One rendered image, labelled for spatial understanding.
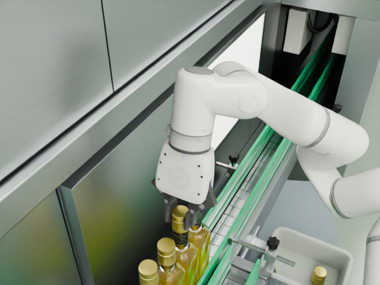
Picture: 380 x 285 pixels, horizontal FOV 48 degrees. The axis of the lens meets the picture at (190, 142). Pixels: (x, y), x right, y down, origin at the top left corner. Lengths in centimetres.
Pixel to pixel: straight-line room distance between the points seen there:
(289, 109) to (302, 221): 69
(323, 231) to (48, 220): 93
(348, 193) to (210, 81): 38
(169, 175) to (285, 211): 75
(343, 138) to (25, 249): 58
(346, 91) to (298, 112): 93
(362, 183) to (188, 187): 34
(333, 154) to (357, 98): 89
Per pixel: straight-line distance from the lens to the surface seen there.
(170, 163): 75
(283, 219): 143
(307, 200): 151
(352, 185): 90
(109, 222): 85
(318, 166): 90
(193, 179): 74
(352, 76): 168
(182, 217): 81
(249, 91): 68
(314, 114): 78
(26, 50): 60
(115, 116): 76
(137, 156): 85
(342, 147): 83
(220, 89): 68
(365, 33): 161
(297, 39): 181
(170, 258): 82
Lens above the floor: 180
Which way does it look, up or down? 39 degrees down
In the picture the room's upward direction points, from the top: straight up
